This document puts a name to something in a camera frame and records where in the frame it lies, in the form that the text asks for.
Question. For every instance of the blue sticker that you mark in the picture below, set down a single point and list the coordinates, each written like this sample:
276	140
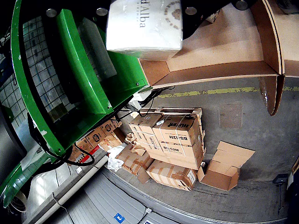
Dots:
119	218

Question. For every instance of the divided cardboard box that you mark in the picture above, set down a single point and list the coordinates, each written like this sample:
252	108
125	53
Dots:
222	51

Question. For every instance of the tape roll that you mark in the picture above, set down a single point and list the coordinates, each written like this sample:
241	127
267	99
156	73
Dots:
17	203

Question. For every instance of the large carton BS-52M print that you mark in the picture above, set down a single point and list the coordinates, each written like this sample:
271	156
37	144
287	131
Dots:
180	156

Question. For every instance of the red strip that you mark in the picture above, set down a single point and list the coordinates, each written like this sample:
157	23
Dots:
88	156

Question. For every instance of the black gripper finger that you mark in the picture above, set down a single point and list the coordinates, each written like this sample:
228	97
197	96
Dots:
79	5
210	5

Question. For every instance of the white crumpled plastic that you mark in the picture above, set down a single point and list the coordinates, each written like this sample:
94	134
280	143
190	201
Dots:
115	161

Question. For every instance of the wooden pallet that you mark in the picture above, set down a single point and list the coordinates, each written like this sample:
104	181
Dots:
172	110

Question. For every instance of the black floor device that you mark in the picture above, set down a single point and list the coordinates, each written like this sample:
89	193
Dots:
280	179

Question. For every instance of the green metal shelf unit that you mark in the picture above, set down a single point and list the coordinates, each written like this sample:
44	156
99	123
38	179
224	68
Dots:
77	70

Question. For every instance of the cardboard carton BS print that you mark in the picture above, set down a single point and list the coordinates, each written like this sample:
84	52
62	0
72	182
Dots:
177	133

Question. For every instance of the cardboard boxes oval logos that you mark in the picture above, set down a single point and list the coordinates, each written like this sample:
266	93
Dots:
95	137

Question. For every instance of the open empty cardboard box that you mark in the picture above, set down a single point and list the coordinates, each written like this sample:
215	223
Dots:
224	172

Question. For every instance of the white d'Alba carton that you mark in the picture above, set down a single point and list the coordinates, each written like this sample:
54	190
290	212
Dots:
144	32

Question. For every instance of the crumpled taped cardboard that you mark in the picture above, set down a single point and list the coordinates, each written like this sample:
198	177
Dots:
134	161

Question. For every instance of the taped cardboard carton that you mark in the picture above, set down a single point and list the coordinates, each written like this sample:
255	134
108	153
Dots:
168	175

